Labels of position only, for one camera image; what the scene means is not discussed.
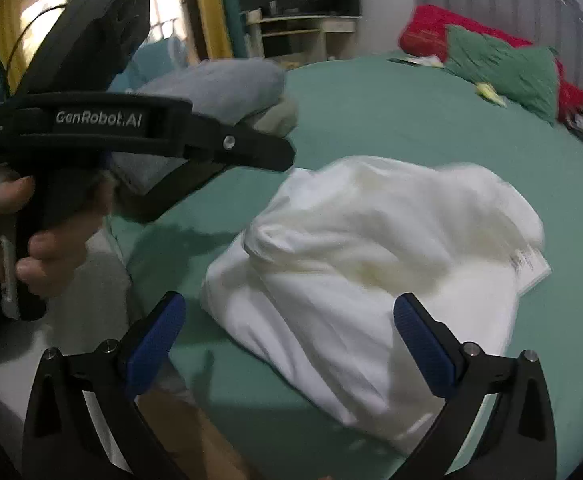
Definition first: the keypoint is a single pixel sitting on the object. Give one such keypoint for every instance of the olive folded cloth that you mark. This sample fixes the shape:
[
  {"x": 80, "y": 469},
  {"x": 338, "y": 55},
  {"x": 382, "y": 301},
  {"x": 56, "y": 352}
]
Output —
[{"x": 276, "y": 117}]

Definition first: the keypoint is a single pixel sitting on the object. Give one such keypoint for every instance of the yellow curtain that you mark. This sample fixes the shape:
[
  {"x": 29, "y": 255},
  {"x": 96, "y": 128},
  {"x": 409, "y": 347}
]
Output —
[{"x": 211, "y": 10}]

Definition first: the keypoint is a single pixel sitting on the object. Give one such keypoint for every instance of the white crumpled paper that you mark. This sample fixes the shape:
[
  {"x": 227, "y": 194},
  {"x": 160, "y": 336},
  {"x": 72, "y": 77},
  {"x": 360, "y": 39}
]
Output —
[{"x": 429, "y": 61}]

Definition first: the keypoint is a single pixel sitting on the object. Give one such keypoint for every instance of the white hooded jacket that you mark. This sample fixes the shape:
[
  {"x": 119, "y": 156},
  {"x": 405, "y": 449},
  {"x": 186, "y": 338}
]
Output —
[{"x": 371, "y": 260}]

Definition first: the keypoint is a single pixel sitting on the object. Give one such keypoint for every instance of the green pillow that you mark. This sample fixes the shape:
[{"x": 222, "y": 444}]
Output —
[{"x": 501, "y": 70}]

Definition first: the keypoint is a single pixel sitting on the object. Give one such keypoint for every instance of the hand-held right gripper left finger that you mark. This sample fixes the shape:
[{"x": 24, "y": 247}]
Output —
[{"x": 159, "y": 340}]

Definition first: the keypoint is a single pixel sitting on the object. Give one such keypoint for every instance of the person's grey pants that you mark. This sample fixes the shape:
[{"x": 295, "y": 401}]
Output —
[{"x": 71, "y": 320}]

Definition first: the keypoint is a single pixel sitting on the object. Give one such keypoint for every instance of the person's left hand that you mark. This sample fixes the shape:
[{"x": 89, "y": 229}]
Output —
[{"x": 1, "y": 190}]

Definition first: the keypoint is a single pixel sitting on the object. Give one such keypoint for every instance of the light wooden desk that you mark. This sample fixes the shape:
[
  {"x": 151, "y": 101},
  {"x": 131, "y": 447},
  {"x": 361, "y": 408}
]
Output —
[{"x": 291, "y": 22}]

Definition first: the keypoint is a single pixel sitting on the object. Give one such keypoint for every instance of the grey padded headboard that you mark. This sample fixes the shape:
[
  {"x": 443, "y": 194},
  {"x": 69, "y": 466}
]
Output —
[{"x": 521, "y": 0}]

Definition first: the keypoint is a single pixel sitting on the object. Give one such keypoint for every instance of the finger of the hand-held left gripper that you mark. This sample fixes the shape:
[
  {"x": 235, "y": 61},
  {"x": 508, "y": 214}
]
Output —
[
  {"x": 166, "y": 202},
  {"x": 251, "y": 147}
]

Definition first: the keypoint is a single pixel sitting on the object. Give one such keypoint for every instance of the yellow small packet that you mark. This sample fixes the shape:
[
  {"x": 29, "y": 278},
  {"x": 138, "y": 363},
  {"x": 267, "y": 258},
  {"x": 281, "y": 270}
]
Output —
[{"x": 490, "y": 94}]

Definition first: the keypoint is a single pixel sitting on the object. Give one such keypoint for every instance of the bed with green sheet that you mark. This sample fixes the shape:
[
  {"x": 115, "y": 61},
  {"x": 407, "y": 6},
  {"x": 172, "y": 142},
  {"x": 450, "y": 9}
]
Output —
[{"x": 371, "y": 110}]

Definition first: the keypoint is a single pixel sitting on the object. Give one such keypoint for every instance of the black phone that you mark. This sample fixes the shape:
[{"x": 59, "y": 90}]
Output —
[{"x": 399, "y": 60}]

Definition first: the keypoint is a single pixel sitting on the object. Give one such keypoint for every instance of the red patterned pillow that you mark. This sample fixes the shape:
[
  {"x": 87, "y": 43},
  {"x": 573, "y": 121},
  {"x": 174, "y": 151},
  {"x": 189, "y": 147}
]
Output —
[{"x": 426, "y": 30}]

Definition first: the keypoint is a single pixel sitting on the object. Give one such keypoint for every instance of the grey folded clothes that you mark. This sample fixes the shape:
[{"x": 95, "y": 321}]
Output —
[{"x": 231, "y": 85}]

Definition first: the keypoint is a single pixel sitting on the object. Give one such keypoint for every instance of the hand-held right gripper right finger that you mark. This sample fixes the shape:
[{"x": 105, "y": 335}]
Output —
[{"x": 421, "y": 345}]

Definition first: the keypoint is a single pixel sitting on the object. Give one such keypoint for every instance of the light blue cloth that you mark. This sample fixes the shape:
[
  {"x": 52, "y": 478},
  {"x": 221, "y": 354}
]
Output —
[{"x": 156, "y": 60}]

